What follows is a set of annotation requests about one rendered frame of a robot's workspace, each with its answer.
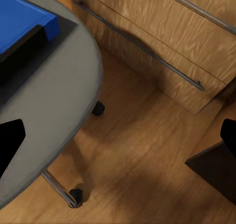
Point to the swivel chair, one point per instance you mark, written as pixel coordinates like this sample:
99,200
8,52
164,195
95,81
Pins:
53,94

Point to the folder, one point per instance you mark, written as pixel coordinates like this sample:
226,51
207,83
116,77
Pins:
24,30

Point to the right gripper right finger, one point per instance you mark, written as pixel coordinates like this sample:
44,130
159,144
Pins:
228,134

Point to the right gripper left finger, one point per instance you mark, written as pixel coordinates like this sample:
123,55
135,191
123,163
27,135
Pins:
12,135

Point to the cabinet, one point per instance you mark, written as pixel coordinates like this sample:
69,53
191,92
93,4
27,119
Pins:
186,48
211,159

